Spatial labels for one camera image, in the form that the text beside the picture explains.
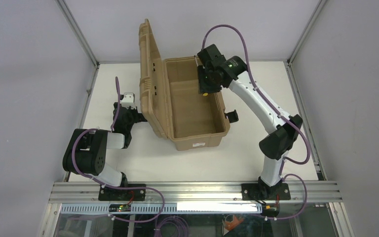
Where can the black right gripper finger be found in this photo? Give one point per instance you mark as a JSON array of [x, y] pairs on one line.
[[201, 78], [214, 89]]

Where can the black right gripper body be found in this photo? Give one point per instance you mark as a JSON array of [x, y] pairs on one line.
[[207, 84]]

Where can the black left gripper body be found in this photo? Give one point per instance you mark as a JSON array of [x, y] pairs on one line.
[[130, 116]]

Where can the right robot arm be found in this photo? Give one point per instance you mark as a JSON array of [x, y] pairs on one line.
[[282, 128]]

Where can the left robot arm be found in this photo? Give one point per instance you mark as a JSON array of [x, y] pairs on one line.
[[86, 152]]

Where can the tan plastic toolbox bin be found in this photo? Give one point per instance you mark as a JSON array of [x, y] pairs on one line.
[[170, 100]]

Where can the orange object under table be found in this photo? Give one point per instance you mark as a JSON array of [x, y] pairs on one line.
[[231, 221]]

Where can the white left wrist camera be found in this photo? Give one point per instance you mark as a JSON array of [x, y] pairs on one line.
[[128, 100]]

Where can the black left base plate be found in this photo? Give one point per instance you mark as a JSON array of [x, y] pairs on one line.
[[121, 193]]

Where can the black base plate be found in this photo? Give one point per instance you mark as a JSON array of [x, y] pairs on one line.
[[121, 193], [256, 191]]

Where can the aluminium mounting rail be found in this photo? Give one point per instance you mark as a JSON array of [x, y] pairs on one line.
[[170, 192]]

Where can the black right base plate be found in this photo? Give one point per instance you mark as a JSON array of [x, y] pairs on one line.
[[256, 191]]

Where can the white slotted cable duct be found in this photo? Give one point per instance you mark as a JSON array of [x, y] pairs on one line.
[[169, 208]]

